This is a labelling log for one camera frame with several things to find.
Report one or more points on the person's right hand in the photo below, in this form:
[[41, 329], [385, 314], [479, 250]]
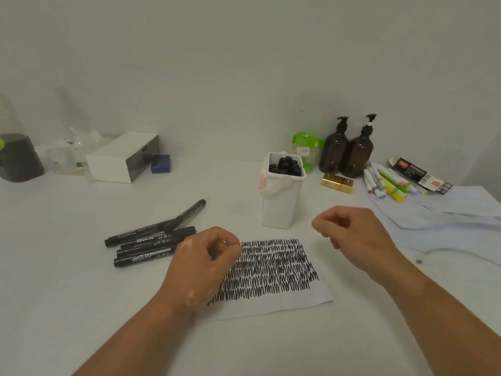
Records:
[[364, 242]]

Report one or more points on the black and red cardboard box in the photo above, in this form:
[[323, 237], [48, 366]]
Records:
[[415, 170]]

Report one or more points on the white paper with black scribbles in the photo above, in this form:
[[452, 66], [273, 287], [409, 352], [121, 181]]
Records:
[[282, 305]]

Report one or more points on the clear jar with green lid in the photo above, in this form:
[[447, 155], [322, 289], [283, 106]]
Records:
[[307, 138]]

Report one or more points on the small blue box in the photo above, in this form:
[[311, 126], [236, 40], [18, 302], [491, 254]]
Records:
[[161, 164]]

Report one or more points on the bundle of black markers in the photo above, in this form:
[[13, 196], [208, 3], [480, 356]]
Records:
[[287, 166]]

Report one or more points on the brown pump bottle white neck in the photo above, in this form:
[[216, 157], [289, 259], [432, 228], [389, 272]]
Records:
[[356, 156]]

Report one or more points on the person's left hand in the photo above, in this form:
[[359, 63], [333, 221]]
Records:
[[195, 274]]

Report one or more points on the person's right forearm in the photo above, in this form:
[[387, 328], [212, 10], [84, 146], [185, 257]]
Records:
[[450, 321]]

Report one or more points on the thin black marker pen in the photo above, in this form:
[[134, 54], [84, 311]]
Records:
[[111, 240]]

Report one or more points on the small gold box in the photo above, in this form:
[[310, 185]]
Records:
[[336, 183]]

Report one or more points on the pile of loose white sheets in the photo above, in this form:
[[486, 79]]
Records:
[[450, 215]]

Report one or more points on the person's left forearm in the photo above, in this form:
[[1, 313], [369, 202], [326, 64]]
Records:
[[133, 340]]

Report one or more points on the white box with grey front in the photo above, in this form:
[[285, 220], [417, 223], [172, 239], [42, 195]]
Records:
[[107, 168]]

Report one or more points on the clear bottle with dark liquid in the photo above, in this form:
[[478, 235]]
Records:
[[19, 160]]

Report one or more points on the bunch of pastel highlighter pens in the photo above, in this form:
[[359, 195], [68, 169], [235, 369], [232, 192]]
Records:
[[391, 186]]

